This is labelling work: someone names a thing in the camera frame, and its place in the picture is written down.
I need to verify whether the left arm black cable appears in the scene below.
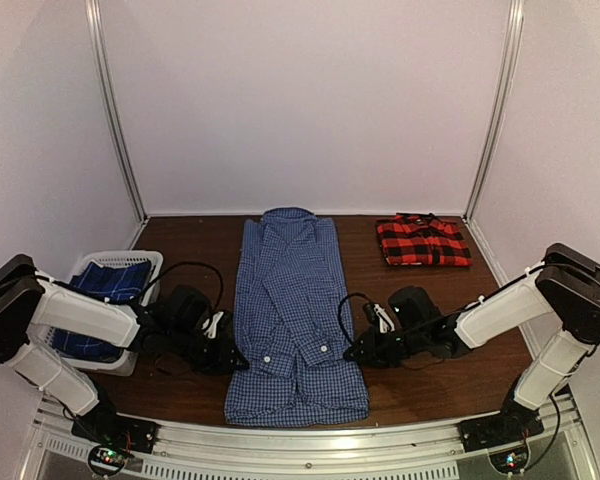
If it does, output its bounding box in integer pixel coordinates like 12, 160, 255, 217
144, 261, 225, 321

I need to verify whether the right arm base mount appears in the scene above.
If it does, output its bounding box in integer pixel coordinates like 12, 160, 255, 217
458, 387, 544, 452

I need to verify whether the dark blue plaid shirt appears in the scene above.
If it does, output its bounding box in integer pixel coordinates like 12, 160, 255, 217
51, 261, 152, 363

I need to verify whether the white plastic laundry basket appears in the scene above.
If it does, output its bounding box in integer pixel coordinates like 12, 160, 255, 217
30, 250, 163, 377

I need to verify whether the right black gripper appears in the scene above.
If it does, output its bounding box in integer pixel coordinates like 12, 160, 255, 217
343, 327, 427, 370

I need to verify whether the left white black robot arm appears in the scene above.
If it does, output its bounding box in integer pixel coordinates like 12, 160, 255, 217
0, 255, 249, 444

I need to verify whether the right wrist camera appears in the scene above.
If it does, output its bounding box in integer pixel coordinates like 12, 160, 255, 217
363, 302, 395, 334

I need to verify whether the aluminium frame post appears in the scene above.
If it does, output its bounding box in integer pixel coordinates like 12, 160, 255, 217
84, 0, 148, 222
463, 0, 525, 224

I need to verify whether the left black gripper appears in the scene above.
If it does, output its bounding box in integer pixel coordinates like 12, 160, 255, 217
168, 324, 249, 376

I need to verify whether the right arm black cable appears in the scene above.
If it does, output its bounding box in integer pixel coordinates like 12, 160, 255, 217
337, 292, 376, 346

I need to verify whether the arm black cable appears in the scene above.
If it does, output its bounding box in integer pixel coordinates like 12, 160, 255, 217
144, 261, 225, 321
337, 292, 376, 346

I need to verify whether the blue small-check long sleeve shirt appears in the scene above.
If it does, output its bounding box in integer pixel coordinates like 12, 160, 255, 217
224, 207, 370, 428

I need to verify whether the right aluminium frame post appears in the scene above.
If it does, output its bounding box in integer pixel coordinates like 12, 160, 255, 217
463, 0, 525, 224

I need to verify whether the red black plaid shirt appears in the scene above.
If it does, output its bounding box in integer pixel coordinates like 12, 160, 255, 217
375, 213, 473, 268

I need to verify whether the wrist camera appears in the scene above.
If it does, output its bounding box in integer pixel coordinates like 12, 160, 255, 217
363, 302, 395, 334
200, 310, 233, 340

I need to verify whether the left aluminium frame post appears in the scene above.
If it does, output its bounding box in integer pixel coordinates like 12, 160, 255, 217
84, 0, 148, 222

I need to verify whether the front aluminium frame rail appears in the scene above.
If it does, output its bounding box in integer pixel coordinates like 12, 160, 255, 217
15, 394, 600, 479

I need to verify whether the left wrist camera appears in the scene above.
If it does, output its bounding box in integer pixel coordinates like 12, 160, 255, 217
200, 310, 233, 340

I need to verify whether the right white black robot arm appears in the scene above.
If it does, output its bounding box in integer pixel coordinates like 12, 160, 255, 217
343, 243, 600, 442

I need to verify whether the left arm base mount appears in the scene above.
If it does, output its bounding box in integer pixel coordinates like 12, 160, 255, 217
61, 390, 159, 454

